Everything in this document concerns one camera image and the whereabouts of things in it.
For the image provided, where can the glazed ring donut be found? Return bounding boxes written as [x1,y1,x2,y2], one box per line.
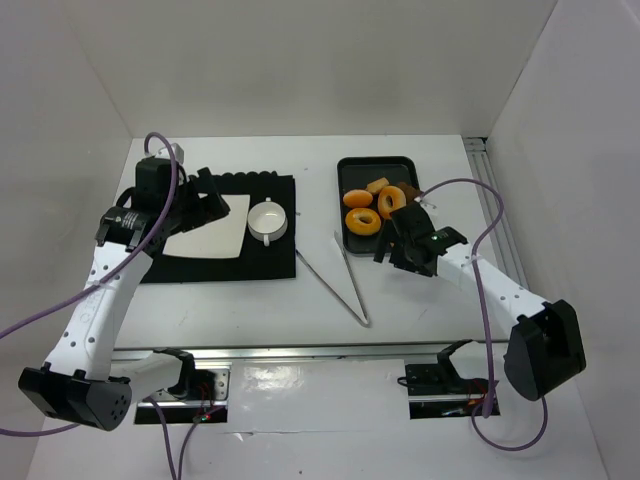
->
[377,185,407,220]

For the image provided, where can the brown chocolate croissant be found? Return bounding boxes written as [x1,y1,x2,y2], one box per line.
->
[396,182,423,204]

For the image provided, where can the metal tongs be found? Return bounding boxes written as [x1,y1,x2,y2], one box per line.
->
[296,231,372,328]

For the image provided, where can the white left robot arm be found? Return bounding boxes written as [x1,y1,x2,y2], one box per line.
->
[18,156,230,431]

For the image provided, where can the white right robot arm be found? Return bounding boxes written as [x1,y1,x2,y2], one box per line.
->
[374,202,586,401]

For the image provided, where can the small round bread roll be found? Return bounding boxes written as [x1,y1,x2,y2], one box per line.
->
[366,177,389,196]

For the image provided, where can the black bread tray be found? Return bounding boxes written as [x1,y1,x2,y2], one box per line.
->
[336,156,420,257]

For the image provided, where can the white square plate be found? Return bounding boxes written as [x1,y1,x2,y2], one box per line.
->
[163,195,250,259]

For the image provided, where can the orange round bun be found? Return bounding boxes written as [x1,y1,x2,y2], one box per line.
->
[342,189,373,209]

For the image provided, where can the white soup cup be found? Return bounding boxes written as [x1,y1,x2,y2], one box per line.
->
[247,197,288,247]

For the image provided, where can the black placemat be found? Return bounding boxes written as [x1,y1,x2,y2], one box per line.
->
[142,171,296,284]

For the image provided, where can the orange ring donut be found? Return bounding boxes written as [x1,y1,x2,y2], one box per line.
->
[345,208,382,237]

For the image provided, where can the aluminium front rail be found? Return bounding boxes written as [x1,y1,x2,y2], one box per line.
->
[112,342,511,362]

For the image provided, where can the aluminium side rail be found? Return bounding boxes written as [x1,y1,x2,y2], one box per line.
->
[463,137,529,288]

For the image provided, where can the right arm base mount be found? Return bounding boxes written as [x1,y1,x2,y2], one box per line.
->
[396,340,489,420]

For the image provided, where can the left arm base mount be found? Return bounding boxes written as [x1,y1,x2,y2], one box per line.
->
[150,358,231,425]

